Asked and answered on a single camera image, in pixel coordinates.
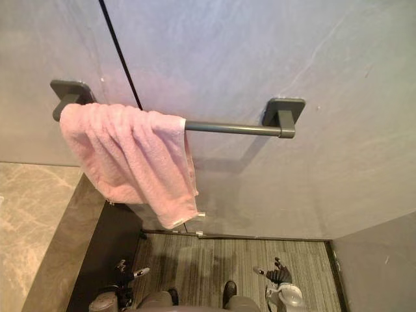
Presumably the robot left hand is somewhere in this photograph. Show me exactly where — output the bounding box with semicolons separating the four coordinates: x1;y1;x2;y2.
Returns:
114;259;151;289

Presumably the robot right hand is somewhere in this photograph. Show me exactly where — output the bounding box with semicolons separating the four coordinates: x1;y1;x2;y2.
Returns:
253;257;293;284

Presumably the black vanity cabinet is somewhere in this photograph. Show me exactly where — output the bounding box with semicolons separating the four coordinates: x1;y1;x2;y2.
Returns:
66;198;144;312

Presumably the robot left leg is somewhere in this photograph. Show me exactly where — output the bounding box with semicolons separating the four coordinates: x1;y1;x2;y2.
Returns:
128;290;173;312

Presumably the robot leg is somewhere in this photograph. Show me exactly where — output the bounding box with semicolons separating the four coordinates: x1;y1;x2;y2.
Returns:
224;294;261;312
128;290;173;312

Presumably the robot right leg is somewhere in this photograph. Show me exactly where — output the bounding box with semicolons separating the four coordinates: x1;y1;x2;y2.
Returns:
224;294;261;312

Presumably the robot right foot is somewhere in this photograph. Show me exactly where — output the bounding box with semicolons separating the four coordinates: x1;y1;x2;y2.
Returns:
223;280;238;303

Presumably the pink towel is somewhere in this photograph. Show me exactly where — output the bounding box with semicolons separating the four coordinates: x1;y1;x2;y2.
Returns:
59;103;200;230

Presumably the dark grey towel bar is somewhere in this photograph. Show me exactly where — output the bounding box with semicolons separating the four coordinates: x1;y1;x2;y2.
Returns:
50;79;306;140

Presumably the thin black wall strip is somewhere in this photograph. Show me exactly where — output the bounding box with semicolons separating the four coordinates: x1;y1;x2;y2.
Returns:
98;0;143;110

